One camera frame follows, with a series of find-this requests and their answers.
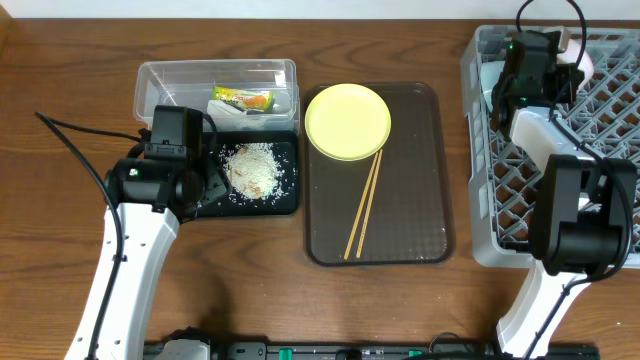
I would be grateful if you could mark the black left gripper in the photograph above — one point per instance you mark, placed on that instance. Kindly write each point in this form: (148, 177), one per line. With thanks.
(215, 181)

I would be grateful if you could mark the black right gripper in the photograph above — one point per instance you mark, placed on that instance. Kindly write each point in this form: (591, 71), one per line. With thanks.
(500, 103)

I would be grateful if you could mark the rice leftovers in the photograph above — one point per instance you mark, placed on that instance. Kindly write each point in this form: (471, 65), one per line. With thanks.
(258, 172)

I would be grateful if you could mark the light blue bowl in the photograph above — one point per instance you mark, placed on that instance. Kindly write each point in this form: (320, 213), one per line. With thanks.
(489, 76)

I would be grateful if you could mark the green yellow snack wrapper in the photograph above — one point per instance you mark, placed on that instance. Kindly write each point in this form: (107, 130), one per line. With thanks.
(252, 100)

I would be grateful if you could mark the yellow plate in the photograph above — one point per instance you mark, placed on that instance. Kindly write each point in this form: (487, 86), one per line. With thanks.
(347, 122)

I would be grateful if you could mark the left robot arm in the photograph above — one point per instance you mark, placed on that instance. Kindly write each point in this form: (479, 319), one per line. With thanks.
(137, 238)

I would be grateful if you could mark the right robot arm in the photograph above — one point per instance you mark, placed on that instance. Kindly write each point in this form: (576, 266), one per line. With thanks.
(580, 230)

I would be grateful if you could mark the grey dishwasher rack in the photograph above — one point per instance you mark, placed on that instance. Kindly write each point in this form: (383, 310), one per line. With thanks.
(504, 180)

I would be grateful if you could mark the clear plastic bin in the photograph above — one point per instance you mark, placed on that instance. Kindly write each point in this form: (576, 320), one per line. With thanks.
(189, 83)

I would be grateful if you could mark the right wooden chopstick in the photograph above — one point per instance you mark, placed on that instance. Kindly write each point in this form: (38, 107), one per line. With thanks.
(369, 197)

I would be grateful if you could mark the brown plastic tray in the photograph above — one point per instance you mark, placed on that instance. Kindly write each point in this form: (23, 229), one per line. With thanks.
(411, 217)

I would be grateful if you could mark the black rail at table edge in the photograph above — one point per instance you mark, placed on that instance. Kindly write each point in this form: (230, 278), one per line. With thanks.
(193, 343)

